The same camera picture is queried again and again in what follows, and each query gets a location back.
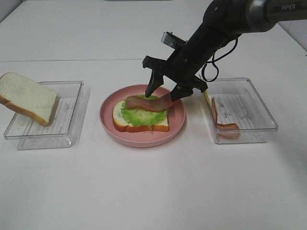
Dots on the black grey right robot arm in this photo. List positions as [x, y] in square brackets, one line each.
[223, 22]

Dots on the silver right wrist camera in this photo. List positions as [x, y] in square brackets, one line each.
[169, 39]

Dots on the clear left plastic tray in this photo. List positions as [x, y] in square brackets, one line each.
[66, 121]

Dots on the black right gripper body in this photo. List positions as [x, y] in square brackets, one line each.
[184, 62]

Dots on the clear plastic tray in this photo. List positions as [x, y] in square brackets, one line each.
[237, 101]
[66, 121]

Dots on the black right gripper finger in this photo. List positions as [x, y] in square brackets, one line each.
[180, 91]
[156, 80]

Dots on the green lettuce leaf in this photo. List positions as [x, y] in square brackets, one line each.
[141, 117]

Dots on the wavy bacon strip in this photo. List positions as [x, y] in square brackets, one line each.
[157, 105]

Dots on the curled bacon strip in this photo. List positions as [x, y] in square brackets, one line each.
[231, 126]

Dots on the yellow cheese slice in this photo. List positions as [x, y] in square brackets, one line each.
[206, 96]

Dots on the white bread slice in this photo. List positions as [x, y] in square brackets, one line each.
[27, 97]
[121, 126]

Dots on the clear right plastic tray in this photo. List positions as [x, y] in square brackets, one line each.
[237, 101]

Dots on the pink round plate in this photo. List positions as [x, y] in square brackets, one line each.
[176, 119]

